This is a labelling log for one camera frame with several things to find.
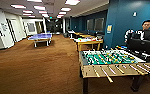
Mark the foosball table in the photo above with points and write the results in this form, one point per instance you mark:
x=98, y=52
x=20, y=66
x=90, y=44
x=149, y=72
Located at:
x=114, y=63

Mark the white device beside man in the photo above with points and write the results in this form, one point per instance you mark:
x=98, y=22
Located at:
x=128, y=35

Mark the man in dark shirt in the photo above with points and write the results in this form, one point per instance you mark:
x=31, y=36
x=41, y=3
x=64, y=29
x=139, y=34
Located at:
x=147, y=33

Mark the blue ping pong table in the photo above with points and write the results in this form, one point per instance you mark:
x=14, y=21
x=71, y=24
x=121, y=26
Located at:
x=41, y=36

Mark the yellow wall sign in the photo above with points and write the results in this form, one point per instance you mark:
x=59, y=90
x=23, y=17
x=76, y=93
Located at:
x=109, y=29

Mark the dark interior window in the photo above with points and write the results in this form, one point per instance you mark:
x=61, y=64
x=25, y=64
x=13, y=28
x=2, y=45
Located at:
x=95, y=25

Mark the items on gaming table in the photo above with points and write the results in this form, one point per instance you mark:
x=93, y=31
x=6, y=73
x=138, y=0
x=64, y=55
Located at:
x=88, y=39

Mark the ceiling light panel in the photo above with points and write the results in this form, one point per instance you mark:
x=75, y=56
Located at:
x=61, y=13
x=18, y=6
x=65, y=9
x=39, y=7
x=34, y=0
x=72, y=2

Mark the black wheeled cart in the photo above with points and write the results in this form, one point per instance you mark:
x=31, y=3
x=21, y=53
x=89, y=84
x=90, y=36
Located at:
x=144, y=48

